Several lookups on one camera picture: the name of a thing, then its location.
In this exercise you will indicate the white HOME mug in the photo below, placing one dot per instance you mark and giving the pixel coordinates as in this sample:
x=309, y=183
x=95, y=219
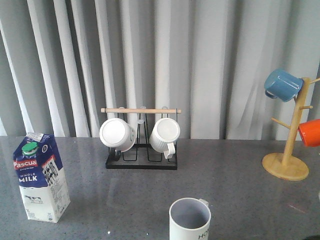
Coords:
x=189, y=219

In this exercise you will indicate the orange enamel mug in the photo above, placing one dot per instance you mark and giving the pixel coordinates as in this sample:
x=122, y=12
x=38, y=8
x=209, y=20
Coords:
x=310, y=133

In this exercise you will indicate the white smooth hanging mug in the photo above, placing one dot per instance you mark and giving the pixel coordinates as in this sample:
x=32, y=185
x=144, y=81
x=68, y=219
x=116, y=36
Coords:
x=118, y=135

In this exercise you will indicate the white ribbed hanging mug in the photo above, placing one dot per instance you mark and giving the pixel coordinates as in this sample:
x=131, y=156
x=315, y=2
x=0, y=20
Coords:
x=165, y=134

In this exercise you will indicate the blue enamel mug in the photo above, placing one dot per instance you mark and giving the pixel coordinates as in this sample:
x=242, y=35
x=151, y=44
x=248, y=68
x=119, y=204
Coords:
x=282, y=85

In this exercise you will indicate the grey curtain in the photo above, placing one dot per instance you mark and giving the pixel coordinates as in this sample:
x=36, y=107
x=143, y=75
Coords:
x=61, y=61

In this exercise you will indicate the Pascual whole milk carton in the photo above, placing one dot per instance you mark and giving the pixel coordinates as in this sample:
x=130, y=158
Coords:
x=41, y=177

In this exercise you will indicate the black wire mug rack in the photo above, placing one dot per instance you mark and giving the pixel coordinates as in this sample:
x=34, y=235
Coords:
x=142, y=155

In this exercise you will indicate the wooden mug tree stand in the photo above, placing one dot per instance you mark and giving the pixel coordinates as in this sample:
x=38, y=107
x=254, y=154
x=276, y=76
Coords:
x=285, y=165

